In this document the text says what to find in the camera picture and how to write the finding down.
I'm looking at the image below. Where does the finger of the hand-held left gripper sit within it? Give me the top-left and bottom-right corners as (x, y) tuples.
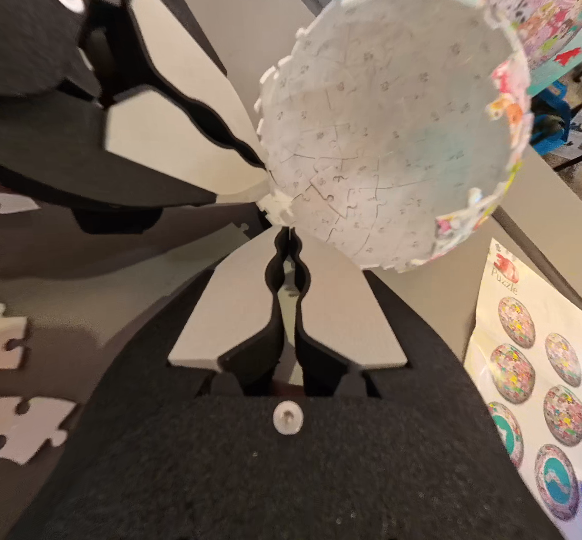
(130, 0), (266, 166)
(102, 85), (273, 206)

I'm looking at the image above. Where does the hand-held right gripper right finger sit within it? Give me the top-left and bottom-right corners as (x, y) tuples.
(291, 227), (410, 397)

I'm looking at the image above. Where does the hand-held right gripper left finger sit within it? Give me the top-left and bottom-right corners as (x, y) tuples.
(168, 227), (290, 395)

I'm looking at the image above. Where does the single white puzzle piece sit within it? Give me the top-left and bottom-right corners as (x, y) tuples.
(258, 191), (299, 231)

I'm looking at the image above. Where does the colourful puzzle ball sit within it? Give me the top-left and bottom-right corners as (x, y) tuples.
(253, 0), (535, 273)

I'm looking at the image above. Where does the white puzzle leaflet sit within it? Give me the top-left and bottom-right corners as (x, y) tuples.
(462, 238), (582, 524)

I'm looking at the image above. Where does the row of white puzzle pieces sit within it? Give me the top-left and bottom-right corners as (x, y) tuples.
(0, 190), (79, 466)

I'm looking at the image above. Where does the colourful puzzle box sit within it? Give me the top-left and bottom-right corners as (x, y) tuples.
(423, 0), (582, 96)

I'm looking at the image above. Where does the blue fabric bag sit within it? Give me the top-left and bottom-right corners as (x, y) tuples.
(531, 81), (576, 155)

